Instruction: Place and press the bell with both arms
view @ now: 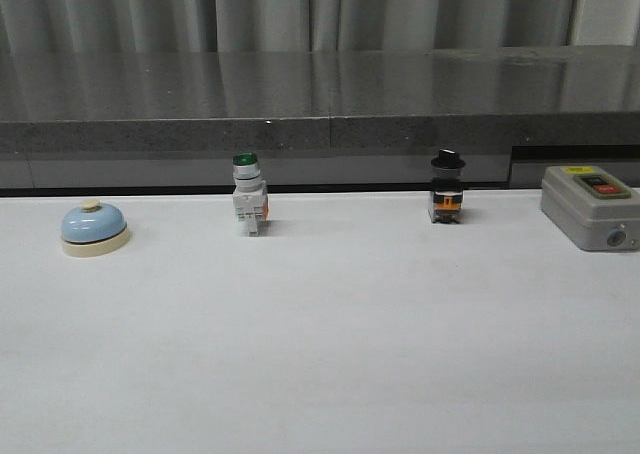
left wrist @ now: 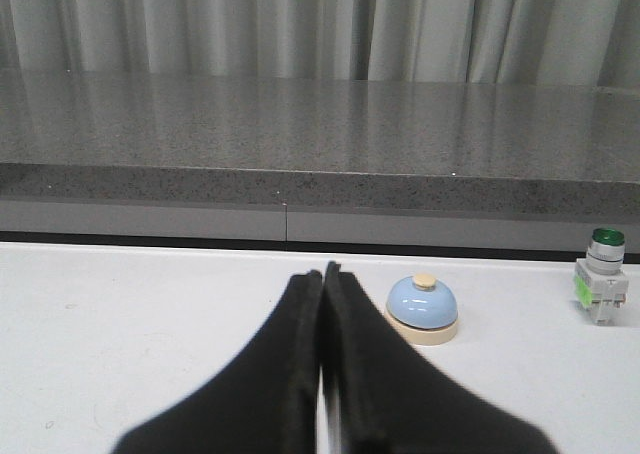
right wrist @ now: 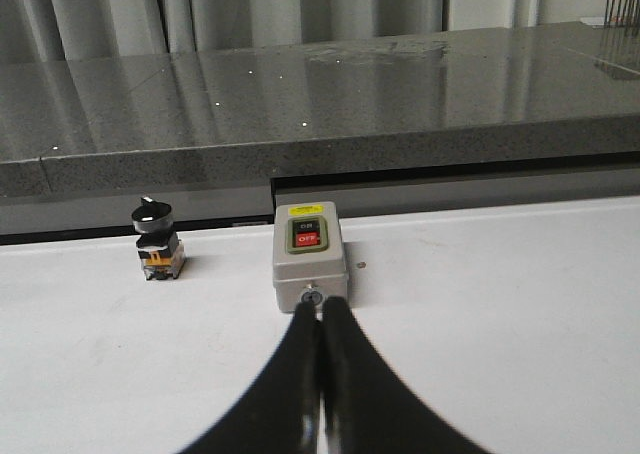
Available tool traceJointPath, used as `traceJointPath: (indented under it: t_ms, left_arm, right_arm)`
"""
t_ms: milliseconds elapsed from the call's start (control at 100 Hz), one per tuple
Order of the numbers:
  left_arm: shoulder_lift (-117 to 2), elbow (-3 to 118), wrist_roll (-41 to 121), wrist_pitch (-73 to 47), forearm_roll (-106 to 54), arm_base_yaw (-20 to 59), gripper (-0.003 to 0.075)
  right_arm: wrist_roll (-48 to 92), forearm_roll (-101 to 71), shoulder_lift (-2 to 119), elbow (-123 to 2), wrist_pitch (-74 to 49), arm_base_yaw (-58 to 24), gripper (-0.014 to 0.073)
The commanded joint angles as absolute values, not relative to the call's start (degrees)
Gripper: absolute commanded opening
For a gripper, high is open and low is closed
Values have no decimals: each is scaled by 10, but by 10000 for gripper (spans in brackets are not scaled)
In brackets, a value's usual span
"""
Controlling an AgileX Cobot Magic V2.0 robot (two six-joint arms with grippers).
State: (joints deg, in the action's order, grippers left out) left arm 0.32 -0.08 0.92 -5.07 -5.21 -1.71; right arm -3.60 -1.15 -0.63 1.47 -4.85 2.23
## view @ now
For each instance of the blue dome service bell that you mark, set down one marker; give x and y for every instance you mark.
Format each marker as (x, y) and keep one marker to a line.
(93, 229)

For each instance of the black rotary selector switch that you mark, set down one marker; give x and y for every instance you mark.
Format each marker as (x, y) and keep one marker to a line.
(446, 195)

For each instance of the grey granite counter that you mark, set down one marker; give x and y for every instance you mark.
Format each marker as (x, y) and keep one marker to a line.
(171, 122)

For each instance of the green push button switch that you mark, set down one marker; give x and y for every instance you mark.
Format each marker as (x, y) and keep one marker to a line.
(250, 197)

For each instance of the grey on-off switch box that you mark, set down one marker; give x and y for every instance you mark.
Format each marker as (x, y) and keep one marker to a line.
(593, 208)

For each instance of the grey curtain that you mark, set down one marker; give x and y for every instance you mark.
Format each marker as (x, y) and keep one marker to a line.
(101, 26)

